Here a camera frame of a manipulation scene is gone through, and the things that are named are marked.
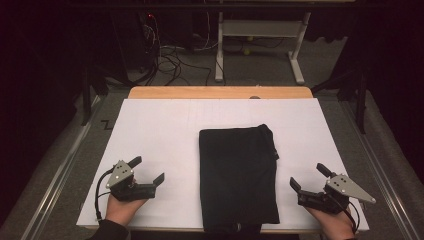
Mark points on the white metal stand frame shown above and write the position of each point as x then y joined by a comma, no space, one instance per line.
260,28

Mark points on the yellow-green tennis ball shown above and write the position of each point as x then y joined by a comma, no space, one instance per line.
246,52

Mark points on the person's left hand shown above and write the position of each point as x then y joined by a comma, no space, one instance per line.
120,210

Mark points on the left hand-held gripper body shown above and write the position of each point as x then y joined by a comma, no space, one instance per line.
120,175

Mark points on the black electronic device red light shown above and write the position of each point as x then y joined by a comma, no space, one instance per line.
136,40

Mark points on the black metal stand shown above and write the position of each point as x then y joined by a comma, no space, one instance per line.
360,106
87,100

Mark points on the dark knitted vest grey trim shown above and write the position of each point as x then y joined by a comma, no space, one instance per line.
238,176

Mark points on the person's right hand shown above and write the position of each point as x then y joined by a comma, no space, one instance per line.
336,225

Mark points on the metal floor rail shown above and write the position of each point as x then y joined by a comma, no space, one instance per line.
56,180
383,180

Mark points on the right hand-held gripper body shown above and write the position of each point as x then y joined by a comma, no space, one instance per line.
345,188

